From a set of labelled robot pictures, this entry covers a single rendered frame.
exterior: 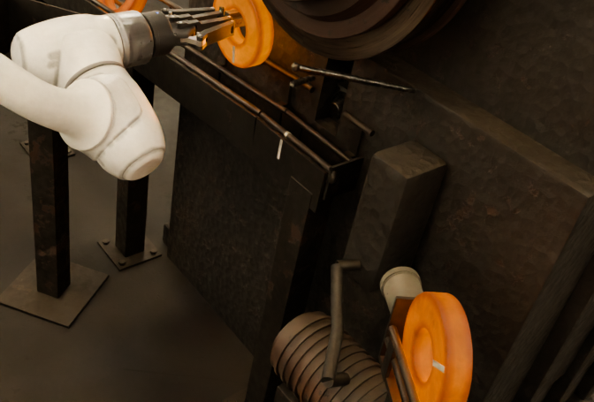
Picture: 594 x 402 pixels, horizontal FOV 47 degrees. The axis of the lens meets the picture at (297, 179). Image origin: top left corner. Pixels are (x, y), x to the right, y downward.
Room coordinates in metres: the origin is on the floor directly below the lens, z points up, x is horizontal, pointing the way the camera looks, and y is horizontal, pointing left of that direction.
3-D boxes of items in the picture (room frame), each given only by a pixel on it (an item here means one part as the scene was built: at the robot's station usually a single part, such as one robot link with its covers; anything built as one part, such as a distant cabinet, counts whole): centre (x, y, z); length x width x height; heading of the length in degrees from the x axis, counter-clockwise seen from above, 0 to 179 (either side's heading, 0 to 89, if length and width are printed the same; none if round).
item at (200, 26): (1.12, 0.21, 0.84); 0.11 x 0.01 x 0.04; 135
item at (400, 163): (0.90, -0.16, 0.68); 0.11 x 0.08 x 0.24; 136
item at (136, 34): (1.03, 0.32, 0.83); 0.09 x 0.06 x 0.09; 46
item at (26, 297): (1.23, 0.57, 0.36); 0.26 x 0.20 x 0.72; 81
